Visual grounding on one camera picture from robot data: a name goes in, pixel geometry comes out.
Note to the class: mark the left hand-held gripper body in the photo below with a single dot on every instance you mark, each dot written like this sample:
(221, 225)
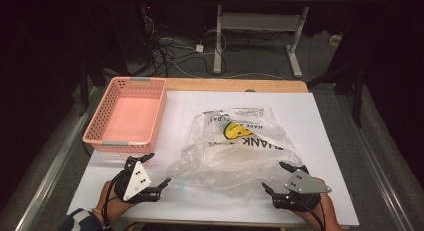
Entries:
(136, 182)

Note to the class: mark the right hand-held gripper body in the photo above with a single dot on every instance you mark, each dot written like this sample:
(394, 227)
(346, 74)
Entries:
(305, 186)

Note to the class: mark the pink perforated plastic basket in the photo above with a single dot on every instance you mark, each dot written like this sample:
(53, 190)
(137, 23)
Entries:
(126, 124)

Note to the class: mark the clear smiley plastic bag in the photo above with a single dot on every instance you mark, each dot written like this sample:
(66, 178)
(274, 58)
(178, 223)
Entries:
(233, 157)

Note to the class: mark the person's left hand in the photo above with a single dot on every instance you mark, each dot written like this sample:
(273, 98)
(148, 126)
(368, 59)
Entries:
(113, 201)

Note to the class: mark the person's right hand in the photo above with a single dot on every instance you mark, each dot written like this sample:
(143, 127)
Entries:
(328, 217)

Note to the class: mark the white board mat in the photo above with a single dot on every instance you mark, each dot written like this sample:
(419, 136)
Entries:
(316, 124)

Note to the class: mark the wooden table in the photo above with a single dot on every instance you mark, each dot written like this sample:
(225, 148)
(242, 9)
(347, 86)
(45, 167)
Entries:
(233, 85)

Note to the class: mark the black stand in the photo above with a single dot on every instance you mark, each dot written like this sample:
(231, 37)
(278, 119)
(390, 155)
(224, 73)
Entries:
(350, 81)

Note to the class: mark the white power adapter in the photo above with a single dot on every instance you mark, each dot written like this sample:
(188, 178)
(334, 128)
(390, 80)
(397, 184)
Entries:
(199, 48)

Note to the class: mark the desk with white metal legs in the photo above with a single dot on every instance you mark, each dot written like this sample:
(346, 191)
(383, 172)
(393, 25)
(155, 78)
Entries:
(260, 22)

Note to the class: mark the metal floor rail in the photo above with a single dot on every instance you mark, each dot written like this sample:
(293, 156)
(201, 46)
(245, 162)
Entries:
(50, 171)
(383, 181)

